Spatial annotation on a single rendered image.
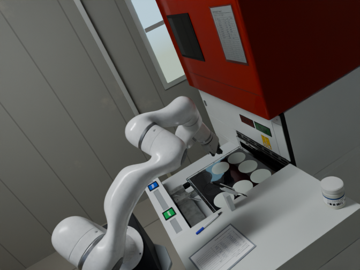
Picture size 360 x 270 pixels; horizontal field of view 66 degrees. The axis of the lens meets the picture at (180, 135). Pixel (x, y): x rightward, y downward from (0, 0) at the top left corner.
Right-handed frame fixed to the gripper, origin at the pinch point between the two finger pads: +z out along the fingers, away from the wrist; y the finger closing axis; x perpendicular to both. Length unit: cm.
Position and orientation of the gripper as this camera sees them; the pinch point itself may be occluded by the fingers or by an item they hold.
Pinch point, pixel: (218, 150)
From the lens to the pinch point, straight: 153.7
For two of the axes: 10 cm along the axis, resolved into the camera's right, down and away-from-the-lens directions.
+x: 8.2, -0.5, -5.8
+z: 5.2, 4.8, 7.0
